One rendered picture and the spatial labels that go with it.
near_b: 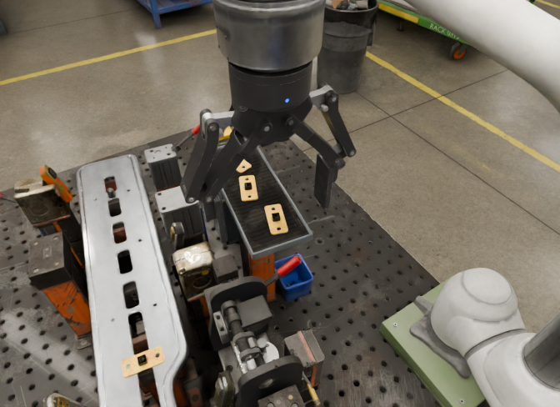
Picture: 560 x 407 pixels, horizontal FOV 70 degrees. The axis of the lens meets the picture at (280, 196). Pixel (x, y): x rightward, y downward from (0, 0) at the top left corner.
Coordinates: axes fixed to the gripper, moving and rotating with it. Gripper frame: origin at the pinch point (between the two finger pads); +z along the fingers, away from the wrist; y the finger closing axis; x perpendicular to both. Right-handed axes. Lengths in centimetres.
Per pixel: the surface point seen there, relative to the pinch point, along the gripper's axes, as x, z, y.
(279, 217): -22.5, 28.9, -10.5
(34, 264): -44, 43, 45
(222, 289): -9.0, 27.3, 6.5
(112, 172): -74, 46, 23
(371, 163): -140, 146, -131
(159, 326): -18, 46, 20
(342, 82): -228, 134, -156
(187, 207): -40, 36, 7
